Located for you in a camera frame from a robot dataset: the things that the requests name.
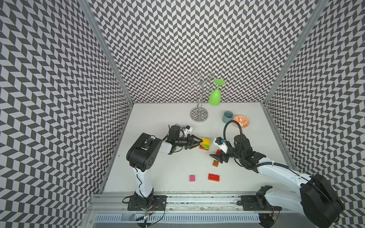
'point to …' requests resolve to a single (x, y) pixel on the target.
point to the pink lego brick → (192, 178)
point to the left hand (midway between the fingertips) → (201, 143)
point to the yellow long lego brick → (206, 141)
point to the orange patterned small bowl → (243, 121)
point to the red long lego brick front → (214, 177)
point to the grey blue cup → (227, 116)
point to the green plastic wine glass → (215, 97)
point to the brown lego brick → (215, 163)
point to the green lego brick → (206, 147)
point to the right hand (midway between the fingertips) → (213, 150)
